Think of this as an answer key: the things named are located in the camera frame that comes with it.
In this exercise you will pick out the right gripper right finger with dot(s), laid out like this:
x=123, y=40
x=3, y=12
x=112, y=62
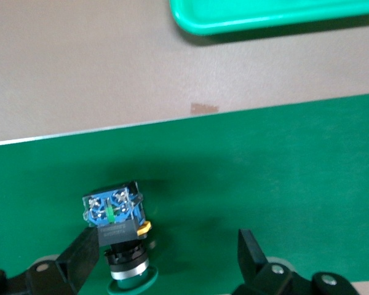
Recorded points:
x=255, y=270

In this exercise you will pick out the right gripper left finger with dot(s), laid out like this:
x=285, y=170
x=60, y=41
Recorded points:
x=77, y=264

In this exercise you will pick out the green push button switch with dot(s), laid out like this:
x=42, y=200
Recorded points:
x=110, y=212

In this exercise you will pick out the green conveyor belt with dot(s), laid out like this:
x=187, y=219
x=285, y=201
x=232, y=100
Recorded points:
x=264, y=184

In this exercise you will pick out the brown tape piece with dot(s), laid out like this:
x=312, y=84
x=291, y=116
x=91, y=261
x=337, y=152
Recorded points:
x=203, y=108

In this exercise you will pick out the green plastic tray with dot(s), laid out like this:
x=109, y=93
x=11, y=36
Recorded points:
x=264, y=12

